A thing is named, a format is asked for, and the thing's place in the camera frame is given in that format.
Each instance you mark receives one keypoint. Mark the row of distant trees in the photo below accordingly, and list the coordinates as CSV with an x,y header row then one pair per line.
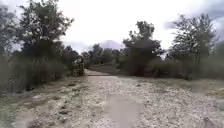
x,y
100,55

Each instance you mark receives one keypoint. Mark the dark bushy tree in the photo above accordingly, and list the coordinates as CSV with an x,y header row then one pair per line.
x,y
140,46

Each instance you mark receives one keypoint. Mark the pale gravel path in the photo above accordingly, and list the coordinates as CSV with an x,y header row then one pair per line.
x,y
133,96

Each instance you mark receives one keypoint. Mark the row of bushes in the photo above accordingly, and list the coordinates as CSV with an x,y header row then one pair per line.
x,y
173,68

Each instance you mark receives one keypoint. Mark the tall dry bushes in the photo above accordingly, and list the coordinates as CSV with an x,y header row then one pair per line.
x,y
33,73

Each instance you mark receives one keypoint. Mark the large dark tree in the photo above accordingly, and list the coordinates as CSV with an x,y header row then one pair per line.
x,y
40,30

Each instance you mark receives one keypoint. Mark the patchy grass with gravel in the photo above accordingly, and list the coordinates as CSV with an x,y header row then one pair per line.
x,y
40,100

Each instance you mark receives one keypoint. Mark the thin leafy tree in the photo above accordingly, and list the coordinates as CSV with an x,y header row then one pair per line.
x,y
195,36

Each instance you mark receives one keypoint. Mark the dry grass strip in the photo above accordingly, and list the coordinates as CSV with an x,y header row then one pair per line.
x,y
200,86

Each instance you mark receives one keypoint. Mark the robot's own part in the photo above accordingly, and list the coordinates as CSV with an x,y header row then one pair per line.
x,y
208,123

